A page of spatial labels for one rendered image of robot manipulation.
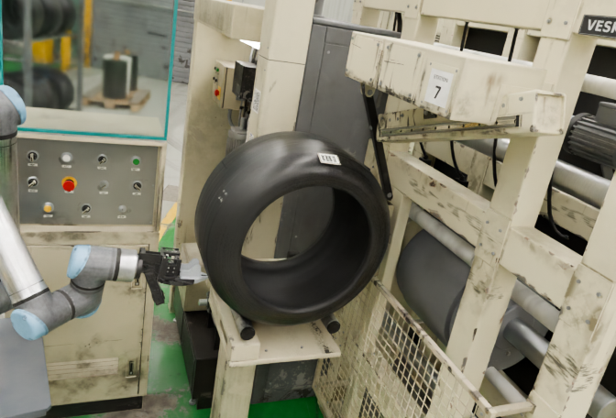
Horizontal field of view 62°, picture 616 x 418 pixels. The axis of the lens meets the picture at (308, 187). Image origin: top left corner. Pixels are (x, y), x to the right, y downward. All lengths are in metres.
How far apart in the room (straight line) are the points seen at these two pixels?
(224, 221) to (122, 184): 0.79
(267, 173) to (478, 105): 0.55
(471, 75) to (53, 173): 1.50
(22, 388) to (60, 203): 0.66
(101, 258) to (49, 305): 0.17
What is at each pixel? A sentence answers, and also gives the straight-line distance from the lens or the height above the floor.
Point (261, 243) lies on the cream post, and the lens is 1.86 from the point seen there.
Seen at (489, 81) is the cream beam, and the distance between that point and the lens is 1.28.
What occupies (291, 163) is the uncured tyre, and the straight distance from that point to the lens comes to 1.38.
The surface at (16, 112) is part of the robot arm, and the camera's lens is 1.64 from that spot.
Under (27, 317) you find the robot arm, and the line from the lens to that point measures 1.48.
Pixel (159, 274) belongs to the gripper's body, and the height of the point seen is 1.07.
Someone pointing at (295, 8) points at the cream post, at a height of 1.82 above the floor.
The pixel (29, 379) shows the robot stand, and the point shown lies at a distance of 1.92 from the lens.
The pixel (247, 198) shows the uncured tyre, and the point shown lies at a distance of 1.36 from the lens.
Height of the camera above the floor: 1.82
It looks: 19 degrees down
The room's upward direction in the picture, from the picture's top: 10 degrees clockwise
